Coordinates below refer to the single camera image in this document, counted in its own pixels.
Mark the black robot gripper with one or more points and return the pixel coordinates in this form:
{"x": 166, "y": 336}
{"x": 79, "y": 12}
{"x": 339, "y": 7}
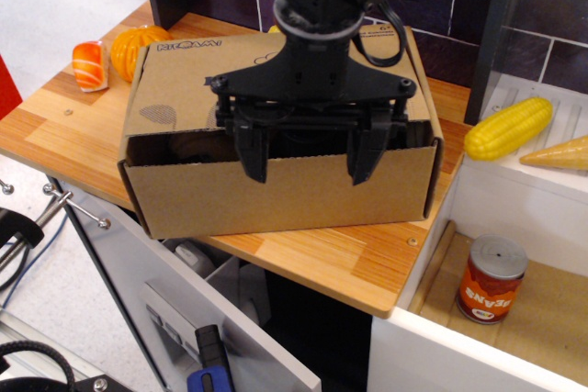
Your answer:
{"x": 322, "y": 79}

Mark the brown cardboard box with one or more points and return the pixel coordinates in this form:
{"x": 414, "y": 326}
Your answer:
{"x": 184, "y": 177}

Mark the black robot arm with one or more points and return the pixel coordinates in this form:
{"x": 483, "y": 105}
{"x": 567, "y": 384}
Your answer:
{"x": 305, "y": 141}

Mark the yellow toy corn cob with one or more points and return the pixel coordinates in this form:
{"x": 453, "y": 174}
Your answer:
{"x": 507, "y": 130}

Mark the orange toy pumpkin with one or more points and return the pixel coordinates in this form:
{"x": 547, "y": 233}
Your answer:
{"x": 125, "y": 48}

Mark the white cabinet door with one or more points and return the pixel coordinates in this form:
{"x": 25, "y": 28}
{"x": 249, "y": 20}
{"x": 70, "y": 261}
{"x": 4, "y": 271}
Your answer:
{"x": 164, "y": 303}

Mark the orange beans can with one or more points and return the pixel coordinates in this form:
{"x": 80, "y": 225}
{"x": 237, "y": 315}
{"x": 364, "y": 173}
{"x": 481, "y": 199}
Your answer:
{"x": 492, "y": 278}

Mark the toy salmon sushi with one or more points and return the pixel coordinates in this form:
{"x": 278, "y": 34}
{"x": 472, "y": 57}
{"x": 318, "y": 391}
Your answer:
{"x": 90, "y": 65}

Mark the white toy sink unit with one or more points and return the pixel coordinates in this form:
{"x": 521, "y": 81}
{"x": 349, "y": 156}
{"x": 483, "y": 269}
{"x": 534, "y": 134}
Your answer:
{"x": 427, "y": 343}

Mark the toy ice cream cone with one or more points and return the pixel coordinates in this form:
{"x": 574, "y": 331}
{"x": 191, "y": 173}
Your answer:
{"x": 569, "y": 155}

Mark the wooden drawer tray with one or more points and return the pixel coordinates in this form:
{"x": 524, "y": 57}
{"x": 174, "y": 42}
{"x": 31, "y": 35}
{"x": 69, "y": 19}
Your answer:
{"x": 546, "y": 326}

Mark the red object at edge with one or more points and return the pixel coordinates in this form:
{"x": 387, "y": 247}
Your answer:
{"x": 10, "y": 98}

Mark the metal clamp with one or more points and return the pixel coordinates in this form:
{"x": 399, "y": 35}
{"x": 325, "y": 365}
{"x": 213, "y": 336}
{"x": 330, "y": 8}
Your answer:
{"x": 28, "y": 233}

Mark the blue black tool handle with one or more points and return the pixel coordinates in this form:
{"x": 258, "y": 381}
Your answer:
{"x": 215, "y": 374}

